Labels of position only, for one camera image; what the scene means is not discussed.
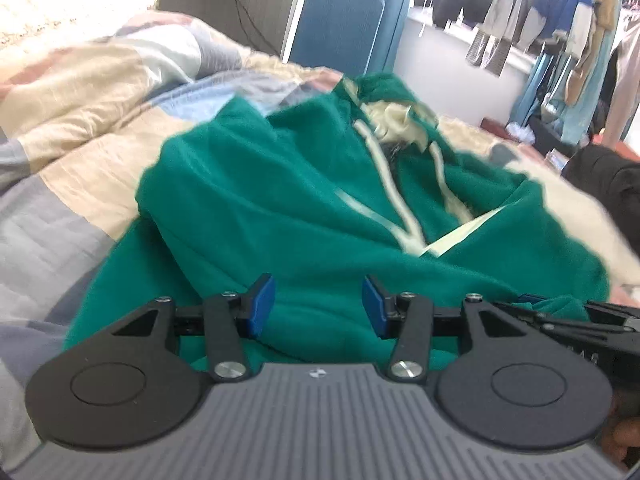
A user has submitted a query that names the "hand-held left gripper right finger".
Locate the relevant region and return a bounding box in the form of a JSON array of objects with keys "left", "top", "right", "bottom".
[{"left": 361, "top": 275, "right": 538, "bottom": 383}]

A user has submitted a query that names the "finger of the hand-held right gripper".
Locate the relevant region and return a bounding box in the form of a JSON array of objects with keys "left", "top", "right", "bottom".
[
  {"left": 492, "top": 294, "right": 640, "bottom": 336},
  {"left": 585, "top": 302, "right": 640, "bottom": 328}
]

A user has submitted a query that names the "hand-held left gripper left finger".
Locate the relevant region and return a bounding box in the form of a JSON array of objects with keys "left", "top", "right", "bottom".
[{"left": 111, "top": 274, "right": 277, "bottom": 382}]

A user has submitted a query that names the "green hoodie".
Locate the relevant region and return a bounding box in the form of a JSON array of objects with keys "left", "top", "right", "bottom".
[{"left": 62, "top": 72, "right": 613, "bottom": 376}]

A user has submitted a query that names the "person's right hand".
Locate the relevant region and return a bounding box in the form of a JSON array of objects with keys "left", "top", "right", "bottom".
[{"left": 602, "top": 421, "right": 640, "bottom": 466}]

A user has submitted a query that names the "cream fleece blanket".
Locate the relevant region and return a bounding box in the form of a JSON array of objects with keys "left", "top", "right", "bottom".
[{"left": 440, "top": 115, "right": 640, "bottom": 291}]

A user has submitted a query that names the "black puffer jacket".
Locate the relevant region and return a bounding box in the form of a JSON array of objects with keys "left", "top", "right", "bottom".
[{"left": 562, "top": 144, "right": 640, "bottom": 241}]

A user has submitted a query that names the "pink box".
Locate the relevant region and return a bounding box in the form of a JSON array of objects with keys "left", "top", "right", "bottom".
[{"left": 597, "top": 135, "right": 640, "bottom": 160}]

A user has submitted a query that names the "patchwork quilt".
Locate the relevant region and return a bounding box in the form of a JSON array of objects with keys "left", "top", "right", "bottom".
[{"left": 0, "top": 10, "right": 640, "bottom": 471}]

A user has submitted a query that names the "blue padded panel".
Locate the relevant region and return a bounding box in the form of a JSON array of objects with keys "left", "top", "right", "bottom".
[{"left": 290, "top": 0, "right": 385, "bottom": 78}]

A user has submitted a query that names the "cream quilted headboard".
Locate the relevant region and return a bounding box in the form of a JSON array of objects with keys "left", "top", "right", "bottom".
[{"left": 0, "top": 0, "right": 166, "bottom": 48}]

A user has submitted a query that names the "black charger cable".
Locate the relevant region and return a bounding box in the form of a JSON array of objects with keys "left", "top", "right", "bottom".
[{"left": 215, "top": 0, "right": 283, "bottom": 56}]

